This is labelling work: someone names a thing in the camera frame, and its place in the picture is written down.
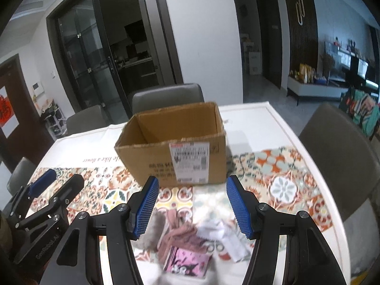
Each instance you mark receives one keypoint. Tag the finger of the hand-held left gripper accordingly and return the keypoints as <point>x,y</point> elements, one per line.
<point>71,185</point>
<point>44,181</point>

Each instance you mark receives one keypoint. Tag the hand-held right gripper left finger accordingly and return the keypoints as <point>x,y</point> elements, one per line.
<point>145,207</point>

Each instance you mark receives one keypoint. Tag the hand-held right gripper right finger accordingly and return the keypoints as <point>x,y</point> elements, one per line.
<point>239,207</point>

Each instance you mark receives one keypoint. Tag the white cloth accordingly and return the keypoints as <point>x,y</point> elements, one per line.
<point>225,239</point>

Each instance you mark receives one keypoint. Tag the pink sock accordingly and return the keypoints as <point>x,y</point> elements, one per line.
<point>182,231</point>

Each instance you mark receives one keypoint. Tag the brown cardboard box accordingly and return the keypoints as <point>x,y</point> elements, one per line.
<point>178,145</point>

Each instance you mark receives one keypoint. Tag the grey cloth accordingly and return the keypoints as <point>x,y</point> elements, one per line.
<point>156,228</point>

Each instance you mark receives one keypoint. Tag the grey dining chair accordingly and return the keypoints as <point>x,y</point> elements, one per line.
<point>166,95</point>
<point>338,154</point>
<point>20,173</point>
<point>86,120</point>

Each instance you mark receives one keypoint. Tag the floral patterned tablecloth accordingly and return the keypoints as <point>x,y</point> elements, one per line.
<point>285,184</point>

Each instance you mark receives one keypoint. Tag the white shoe rack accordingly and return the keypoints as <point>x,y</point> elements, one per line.
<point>55,118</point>

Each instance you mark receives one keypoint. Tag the brown wooden door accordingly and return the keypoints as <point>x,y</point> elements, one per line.
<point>26,118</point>

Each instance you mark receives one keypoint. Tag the pink printed packet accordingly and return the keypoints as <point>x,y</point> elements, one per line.
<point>187,262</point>

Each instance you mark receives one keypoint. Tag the red door poster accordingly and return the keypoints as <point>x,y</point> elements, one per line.
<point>7,109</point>

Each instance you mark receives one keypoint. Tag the glass sliding door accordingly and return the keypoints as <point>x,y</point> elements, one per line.
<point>83,59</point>

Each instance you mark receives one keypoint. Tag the white low cabinet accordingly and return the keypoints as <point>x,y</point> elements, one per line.
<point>314,90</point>

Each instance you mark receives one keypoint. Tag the white hallway box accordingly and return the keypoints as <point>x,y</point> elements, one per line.
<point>254,62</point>

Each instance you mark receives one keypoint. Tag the group of snack packets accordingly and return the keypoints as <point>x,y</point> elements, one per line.
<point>305,72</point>

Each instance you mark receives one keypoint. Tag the colourful printed cloth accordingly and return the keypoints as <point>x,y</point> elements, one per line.
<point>362,107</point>

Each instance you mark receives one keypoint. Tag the dark interior door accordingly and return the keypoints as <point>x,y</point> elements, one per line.
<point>268,38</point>

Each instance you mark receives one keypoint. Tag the black television screen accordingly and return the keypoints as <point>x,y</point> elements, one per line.
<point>363,69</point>

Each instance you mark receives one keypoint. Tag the wall intercom panel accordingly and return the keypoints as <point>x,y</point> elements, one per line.
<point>38,87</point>

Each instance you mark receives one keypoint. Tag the gold wall ornament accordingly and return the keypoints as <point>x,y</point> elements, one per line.
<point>300,9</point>

